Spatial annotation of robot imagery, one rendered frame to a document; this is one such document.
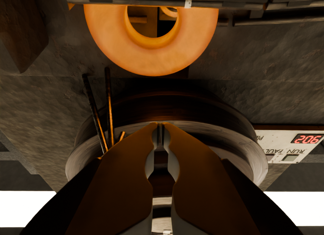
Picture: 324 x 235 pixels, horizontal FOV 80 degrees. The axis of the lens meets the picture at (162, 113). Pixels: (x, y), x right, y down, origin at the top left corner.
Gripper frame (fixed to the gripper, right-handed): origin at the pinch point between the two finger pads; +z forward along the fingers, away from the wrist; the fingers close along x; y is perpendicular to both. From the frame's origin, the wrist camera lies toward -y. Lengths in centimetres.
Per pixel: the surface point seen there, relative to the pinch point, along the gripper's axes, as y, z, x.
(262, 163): 21.1, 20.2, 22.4
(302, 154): 33, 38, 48
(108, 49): -2.1, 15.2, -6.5
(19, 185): 560, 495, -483
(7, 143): 282, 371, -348
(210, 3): -7.5, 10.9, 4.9
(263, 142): 27, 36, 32
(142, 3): -7.3, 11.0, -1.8
